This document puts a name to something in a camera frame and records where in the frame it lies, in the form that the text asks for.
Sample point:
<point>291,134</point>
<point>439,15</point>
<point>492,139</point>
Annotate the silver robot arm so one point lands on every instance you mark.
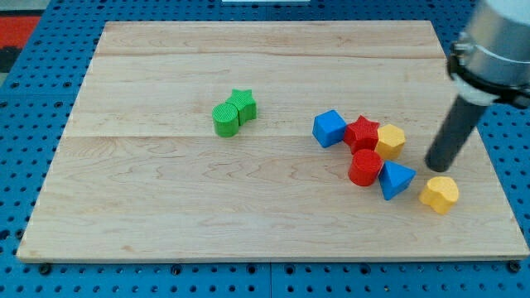
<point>489,62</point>

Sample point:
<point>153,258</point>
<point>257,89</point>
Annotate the blue triangle block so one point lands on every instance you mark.
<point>394,179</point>

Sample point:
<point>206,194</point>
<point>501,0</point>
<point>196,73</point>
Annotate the green star block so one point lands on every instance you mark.
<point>245,104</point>

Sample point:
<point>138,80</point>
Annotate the green cylinder block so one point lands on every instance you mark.
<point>226,120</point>

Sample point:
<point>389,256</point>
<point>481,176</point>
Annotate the blue cube block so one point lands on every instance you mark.
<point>329,128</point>

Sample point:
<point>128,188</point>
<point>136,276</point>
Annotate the red star block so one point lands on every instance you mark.
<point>361,134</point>

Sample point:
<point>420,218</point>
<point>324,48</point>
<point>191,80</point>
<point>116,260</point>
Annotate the red cylinder block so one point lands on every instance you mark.
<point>365,167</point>

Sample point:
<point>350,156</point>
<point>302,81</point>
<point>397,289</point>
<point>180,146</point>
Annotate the yellow hexagon block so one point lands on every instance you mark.
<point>391,141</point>

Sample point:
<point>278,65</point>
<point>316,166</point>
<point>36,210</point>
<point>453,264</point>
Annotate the wooden board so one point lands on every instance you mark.
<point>140,176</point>

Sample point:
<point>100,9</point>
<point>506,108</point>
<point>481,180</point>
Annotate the yellow heart block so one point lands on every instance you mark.
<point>440,193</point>

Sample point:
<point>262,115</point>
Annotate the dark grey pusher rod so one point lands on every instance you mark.
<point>456,128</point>

